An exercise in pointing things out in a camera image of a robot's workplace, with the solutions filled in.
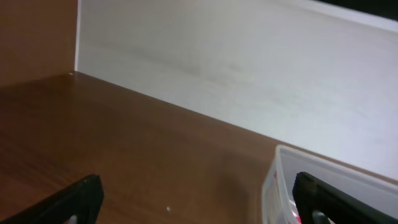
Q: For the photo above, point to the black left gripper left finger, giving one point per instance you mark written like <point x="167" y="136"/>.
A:
<point x="82" y="199"/>

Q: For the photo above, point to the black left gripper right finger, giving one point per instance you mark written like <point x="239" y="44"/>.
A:
<point x="318" y="202"/>

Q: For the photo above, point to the red handled pliers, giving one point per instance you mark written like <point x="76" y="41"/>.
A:
<point x="295" y="211"/>

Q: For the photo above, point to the clear plastic container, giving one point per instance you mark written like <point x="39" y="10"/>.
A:
<point x="278" y="185"/>

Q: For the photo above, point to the brown side panel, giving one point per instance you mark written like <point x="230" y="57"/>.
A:
<point x="38" y="39"/>

